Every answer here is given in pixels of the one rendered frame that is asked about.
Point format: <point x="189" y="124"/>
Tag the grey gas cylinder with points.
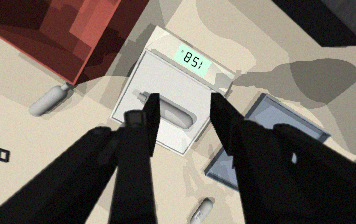
<point x="171" y="113"/>
<point x="202" y="212"/>
<point x="49" y="99"/>

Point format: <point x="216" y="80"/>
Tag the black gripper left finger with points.
<point x="67" y="190"/>

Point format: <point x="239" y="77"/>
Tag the black rectangular buckle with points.
<point x="6" y="160"/>

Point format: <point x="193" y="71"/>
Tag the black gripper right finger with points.
<point x="321" y="187"/>

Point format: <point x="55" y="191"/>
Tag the red open box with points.
<point x="76" y="39"/>

